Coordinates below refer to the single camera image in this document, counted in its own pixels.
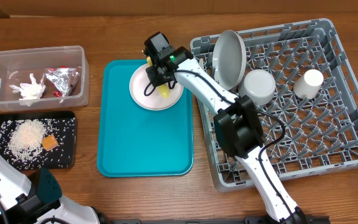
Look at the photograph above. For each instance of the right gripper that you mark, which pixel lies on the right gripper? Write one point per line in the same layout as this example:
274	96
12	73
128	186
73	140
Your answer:
165	78

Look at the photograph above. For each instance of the yellow plastic spoon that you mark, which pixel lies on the yellow plastic spoon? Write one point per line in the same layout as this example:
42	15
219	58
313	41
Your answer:
162	89

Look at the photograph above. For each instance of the white plate with cutlery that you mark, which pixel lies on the white plate with cutlery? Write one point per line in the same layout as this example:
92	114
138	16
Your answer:
147	96

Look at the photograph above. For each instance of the grey round plate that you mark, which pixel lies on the grey round plate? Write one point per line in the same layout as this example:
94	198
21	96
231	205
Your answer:
229	59

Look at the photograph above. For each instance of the small grey bowl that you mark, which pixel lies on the small grey bowl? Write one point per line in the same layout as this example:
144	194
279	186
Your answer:
259	85

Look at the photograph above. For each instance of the foil wrapper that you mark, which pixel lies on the foil wrapper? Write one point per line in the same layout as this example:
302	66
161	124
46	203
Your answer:
64	79

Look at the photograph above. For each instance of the red sauce packet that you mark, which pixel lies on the red sauce packet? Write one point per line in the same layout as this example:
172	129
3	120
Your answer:
57	93

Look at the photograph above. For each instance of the orange food cube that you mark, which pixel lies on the orange food cube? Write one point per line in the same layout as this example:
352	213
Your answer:
50	142

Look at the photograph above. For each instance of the white napkin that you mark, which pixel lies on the white napkin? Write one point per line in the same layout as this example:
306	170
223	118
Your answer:
30	91

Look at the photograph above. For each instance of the white paper cup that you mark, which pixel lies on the white paper cup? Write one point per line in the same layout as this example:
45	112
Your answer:
308	85

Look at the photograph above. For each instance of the white rice pile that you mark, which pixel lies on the white rice pile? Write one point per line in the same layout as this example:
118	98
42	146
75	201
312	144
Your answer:
26	140

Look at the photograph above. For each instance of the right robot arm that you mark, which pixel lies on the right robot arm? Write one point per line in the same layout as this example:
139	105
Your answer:
236	122

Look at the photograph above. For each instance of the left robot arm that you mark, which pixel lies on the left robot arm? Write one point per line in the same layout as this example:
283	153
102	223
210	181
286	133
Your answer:
29	193

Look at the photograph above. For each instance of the grey dishwasher rack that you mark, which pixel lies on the grey dishwasher rack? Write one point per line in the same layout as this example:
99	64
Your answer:
322	132

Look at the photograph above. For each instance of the teal serving tray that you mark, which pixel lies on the teal serving tray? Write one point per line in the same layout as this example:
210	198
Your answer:
136	142

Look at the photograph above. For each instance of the clear plastic bin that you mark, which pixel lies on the clear plastic bin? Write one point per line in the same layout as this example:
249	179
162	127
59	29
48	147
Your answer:
17	65

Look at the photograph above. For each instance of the black plastic tray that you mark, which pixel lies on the black plastic tray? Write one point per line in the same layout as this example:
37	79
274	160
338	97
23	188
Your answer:
67	146

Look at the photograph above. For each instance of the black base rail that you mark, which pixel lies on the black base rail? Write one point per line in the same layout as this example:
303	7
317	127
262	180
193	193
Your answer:
247	220

